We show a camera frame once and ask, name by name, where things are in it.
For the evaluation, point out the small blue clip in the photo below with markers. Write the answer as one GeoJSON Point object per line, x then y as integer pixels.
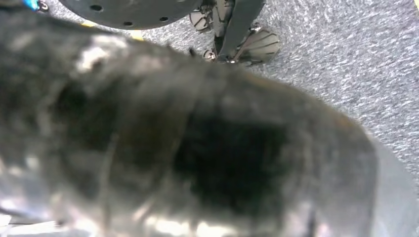
{"type": "Point", "coordinates": [32, 4]}

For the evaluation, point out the black round perforated plate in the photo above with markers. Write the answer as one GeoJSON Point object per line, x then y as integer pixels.
{"type": "Point", "coordinates": [131, 13]}

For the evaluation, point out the yellow floor tape piece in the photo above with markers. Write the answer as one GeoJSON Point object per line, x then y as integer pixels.
{"type": "Point", "coordinates": [137, 35]}

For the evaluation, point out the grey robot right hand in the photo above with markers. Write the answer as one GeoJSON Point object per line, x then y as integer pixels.
{"type": "Point", "coordinates": [196, 147]}

